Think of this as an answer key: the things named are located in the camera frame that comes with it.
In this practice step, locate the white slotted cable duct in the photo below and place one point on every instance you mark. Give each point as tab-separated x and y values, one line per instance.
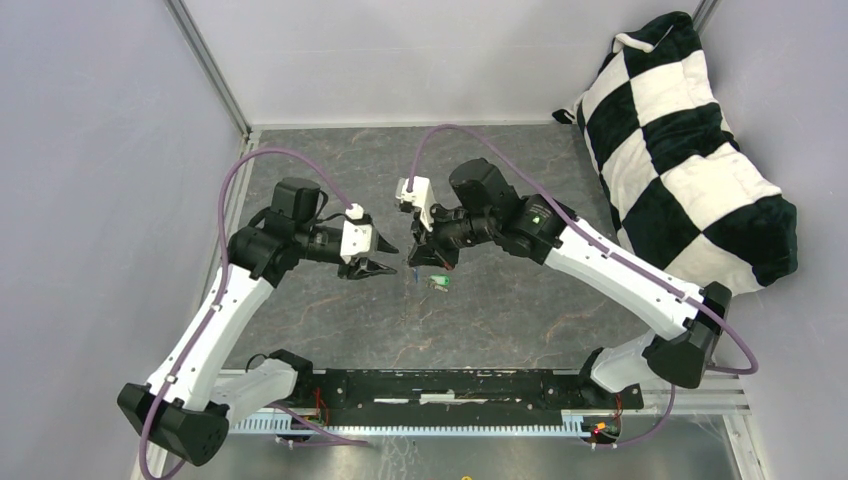
278	423

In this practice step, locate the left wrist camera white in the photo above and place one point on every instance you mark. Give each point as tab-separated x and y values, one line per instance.
356	230

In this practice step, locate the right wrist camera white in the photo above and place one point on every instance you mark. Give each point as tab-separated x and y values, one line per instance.
415	195

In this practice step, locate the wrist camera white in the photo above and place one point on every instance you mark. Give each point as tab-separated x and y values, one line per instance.
415	195
356	230

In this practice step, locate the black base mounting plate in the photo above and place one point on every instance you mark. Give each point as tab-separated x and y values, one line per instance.
541	388

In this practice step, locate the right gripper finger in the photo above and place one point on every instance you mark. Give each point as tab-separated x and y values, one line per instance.
445	259
419	255

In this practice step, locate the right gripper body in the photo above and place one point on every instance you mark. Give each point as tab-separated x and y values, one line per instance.
451	230

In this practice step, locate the black white checkered pillow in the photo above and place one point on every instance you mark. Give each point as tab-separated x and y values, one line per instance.
682	195

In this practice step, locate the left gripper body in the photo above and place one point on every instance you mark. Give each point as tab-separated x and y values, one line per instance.
343	267

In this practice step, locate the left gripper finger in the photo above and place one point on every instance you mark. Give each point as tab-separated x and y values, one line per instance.
379	244
365	268

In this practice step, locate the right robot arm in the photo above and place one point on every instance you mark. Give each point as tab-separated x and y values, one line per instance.
681	316

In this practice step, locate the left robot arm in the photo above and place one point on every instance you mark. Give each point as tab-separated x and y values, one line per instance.
179	408

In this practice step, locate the green tagged key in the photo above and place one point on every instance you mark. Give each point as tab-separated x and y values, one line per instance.
439	282

